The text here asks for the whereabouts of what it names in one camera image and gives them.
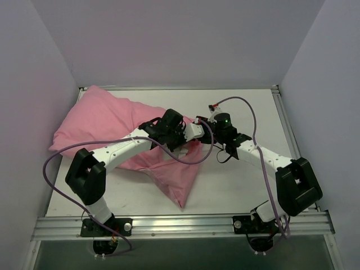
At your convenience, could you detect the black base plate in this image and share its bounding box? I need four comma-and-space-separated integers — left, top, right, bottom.
232, 214, 279, 235
80, 217, 133, 237

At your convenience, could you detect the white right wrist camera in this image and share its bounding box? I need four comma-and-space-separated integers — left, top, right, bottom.
208, 104, 223, 122

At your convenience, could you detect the aluminium frame rail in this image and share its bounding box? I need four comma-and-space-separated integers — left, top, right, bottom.
31, 210, 335, 241
271, 85, 301, 159
78, 84, 279, 91

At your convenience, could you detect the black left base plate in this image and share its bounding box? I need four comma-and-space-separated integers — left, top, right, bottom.
80, 217, 133, 237

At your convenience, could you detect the aluminium front frame rail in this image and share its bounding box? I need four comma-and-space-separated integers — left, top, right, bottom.
31, 210, 335, 241

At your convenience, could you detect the pink pillowcase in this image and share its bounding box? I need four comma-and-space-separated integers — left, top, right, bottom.
49, 85, 203, 208

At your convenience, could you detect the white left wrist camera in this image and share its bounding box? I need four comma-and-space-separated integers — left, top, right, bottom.
184, 123, 205, 142

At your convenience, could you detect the aluminium right frame rail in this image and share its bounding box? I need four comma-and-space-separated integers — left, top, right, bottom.
271, 85, 301, 159

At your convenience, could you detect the aluminium back frame rail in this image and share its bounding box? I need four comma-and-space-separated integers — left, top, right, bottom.
78, 84, 279, 91

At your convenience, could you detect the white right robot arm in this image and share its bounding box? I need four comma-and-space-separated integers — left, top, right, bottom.
198, 112, 323, 232

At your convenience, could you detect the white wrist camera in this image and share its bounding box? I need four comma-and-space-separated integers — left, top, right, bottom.
184, 123, 205, 142
208, 104, 223, 122

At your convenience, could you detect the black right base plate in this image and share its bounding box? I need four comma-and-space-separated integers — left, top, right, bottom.
232, 214, 279, 235

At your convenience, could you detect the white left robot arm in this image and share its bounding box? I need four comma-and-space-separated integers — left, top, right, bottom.
65, 109, 185, 236

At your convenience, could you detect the white pillowcase label tag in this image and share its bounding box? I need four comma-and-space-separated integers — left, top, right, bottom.
177, 148, 188, 159

